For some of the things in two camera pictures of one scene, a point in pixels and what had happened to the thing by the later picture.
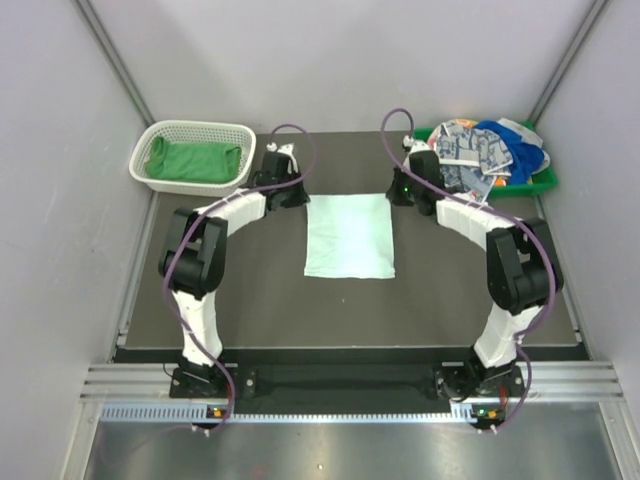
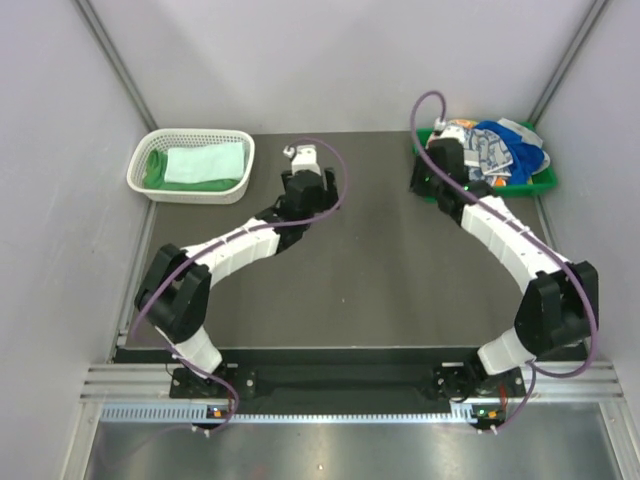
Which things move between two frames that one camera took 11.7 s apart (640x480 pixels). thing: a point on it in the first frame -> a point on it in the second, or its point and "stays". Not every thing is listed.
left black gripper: x=301 y=198 -> x=327 y=198
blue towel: x=527 y=158 stays
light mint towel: x=350 y=236 -> x=205 y=163
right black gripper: x=394 y=194 -> x=416 y=183
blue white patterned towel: x=468 y=159 stays
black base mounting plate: x=450 y=384 stays
